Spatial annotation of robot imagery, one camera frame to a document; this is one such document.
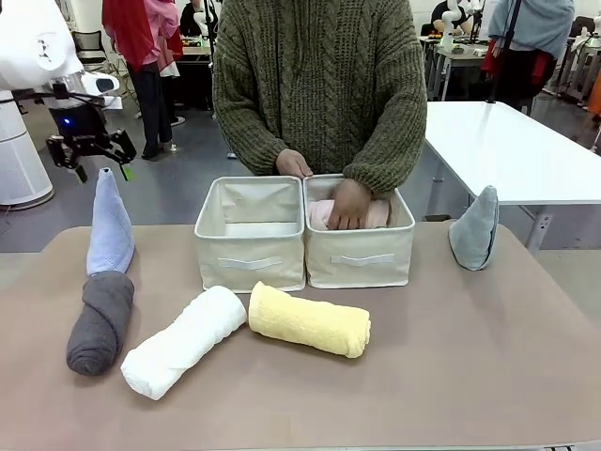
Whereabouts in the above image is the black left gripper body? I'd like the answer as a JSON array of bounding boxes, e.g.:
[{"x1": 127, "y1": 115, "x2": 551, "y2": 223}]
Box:
[{"x1": 52, "y1": 96, "x2": 110, "y2": 145}]

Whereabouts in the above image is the lavender cone-folded towel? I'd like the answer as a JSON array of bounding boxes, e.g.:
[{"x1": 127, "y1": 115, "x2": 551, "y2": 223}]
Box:
[{"x1": 85, "y1": 167, "x2": 136, "y2": 278}]

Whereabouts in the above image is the cream fabric storage box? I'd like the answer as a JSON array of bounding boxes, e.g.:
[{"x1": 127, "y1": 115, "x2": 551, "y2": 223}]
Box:
[
  {"x1": 193, "y1": 175, "x2": 307, "y2": 295},
  {"x1": 302, "y1": 173, "x2": 416, "y2": 289}
]

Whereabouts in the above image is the dark grey towel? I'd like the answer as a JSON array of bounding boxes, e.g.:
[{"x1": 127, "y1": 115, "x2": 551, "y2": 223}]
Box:
[{"x1": 65, "y1": 271, "x2": 136, "y2": 377}]

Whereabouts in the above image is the white towel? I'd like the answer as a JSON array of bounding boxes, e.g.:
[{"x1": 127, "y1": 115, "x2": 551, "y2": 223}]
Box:
[{"x1": 120, "y1": 285, "x2": 249, "y2": 401}]

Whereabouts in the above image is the yellow towel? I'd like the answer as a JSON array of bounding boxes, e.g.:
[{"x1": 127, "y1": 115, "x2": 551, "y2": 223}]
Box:
[{"x1": 247, "y1": 280, "x2": 373, "y2": 360}]

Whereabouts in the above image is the pink towel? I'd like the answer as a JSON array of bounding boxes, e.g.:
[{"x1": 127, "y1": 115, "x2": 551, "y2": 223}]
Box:
[{"x1": 307, "y1": 199, "x2": 393, "y2": 232}]

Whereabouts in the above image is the grey-blue cone-folded towel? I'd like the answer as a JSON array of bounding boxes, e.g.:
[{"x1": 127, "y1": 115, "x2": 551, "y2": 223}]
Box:
[{"x1": 448, "y1": 184, "x2": 500, "y2": 272}]

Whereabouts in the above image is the person's left forearm green sleeve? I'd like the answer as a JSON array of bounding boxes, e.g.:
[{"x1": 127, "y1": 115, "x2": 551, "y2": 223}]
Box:
[{"x1": 342, "y1": 101, "x2": 427, "y2": 198}]

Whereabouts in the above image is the person's right forearm green sleeve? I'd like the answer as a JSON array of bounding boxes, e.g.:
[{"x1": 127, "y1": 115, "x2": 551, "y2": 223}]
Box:
[{"x1": 213, "y1": 88, "x2": 301, "y2": 176}]

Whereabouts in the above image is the person's right hand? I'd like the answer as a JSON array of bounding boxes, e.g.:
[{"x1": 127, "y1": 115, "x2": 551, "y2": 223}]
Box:
[{"x1": 275, "y1": 148, "x2": 315, "y2": 179}]

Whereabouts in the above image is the person's left hand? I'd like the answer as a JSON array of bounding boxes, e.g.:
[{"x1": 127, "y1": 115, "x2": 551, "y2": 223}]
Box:
[{"x1": 327, "y1": 179, "x2": 373, "y2": 232}]

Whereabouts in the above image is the white perforated air purifier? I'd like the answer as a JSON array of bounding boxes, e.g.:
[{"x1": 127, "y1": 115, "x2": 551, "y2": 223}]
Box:
[{"x1": 0, "y1": 88, "x2": 54, "y2": 208}]

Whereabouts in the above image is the black mesh office chair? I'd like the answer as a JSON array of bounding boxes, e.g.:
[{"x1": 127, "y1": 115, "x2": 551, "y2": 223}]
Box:
[{"x1": 73, "y1": 30, "x2": 116, "y2": 75}]

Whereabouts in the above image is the person in red scarf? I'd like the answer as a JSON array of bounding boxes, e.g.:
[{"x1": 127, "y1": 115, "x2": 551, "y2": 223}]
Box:
[{"x1": 101, "y1": 0, "x2": 184, "y2": 161}]

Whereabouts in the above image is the person's torso green knit sweater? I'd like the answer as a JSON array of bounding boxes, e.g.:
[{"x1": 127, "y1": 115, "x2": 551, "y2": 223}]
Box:
[{"x1": 211, "y1": 0, "x2": 428, "y2": 198}]

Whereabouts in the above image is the seated person in black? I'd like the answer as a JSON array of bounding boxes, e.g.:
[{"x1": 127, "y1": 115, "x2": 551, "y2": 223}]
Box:
[{"x1": 430, "y1": 0, "x2": 470, "y2": 37}]

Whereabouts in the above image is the grey background desk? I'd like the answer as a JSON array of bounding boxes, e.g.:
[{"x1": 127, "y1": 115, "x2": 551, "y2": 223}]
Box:
[{"x1": 424, "y1": 36, "x2": 492, "y2": 102}]

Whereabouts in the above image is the white background table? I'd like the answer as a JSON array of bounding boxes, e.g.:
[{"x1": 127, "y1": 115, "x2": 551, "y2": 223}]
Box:
[{"x1": 424, "y1": 101, "x2": 601, "y2": 250}]

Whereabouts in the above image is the person in blue shawl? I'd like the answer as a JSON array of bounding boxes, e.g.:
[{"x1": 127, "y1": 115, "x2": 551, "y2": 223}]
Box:
[{"x1": 487, "y1": 0, "x2": 577, "y2": 112}]

